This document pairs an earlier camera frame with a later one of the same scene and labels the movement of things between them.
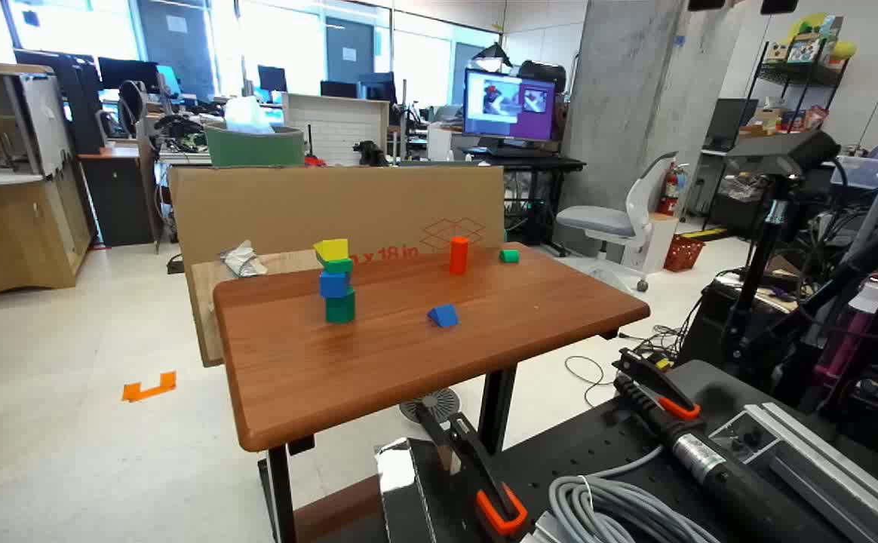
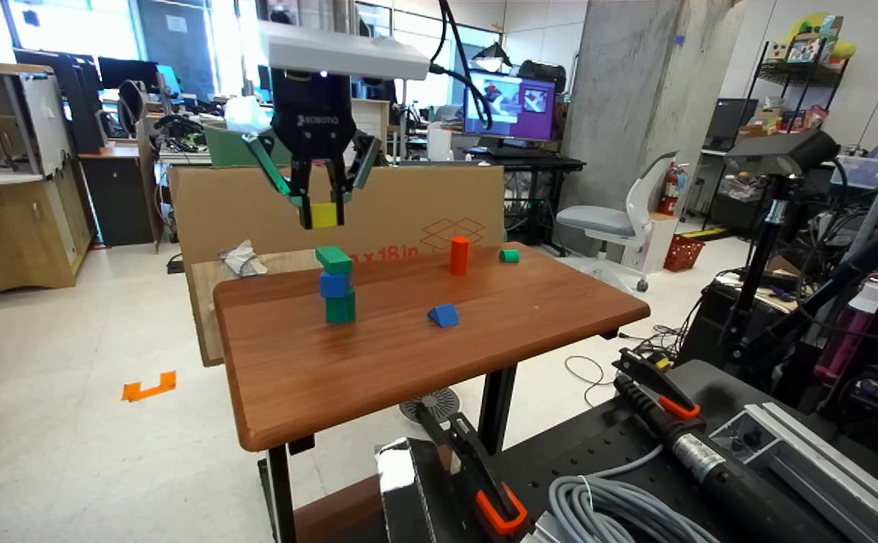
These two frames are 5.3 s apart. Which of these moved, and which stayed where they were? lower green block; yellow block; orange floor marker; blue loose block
Moved: yellow block
Stayed: lower green block; orange floor marker; blue loose block
